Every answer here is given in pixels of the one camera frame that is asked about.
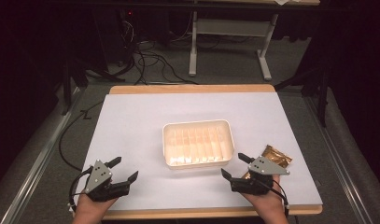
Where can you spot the gold foil packet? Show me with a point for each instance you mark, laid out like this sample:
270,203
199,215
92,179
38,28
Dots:
278,158

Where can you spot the white table mat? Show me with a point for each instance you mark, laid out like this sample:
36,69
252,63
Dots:
141,124

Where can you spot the white metal desk frame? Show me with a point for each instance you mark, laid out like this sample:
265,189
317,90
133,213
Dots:
231,27

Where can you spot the person's left hand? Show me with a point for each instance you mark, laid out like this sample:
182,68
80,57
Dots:
89,210

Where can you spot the black stand legs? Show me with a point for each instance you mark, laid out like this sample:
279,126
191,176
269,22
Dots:
322,90
73,77

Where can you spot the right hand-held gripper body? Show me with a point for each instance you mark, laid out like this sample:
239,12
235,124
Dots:
265,167

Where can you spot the white plastic tray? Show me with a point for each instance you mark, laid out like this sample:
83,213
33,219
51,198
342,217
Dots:
228,137

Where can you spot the dark computer tower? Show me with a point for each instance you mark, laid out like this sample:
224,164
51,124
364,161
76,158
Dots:
114,34

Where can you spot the silver metal floor rail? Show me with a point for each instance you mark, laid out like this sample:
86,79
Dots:
38,163
340,155

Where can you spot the person's right hand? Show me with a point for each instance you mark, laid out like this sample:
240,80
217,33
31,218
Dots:
270,207

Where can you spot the row of pale clear packets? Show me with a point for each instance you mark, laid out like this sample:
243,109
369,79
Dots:
195,146

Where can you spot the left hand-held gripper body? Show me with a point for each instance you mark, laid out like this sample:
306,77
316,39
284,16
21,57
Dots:
99,177

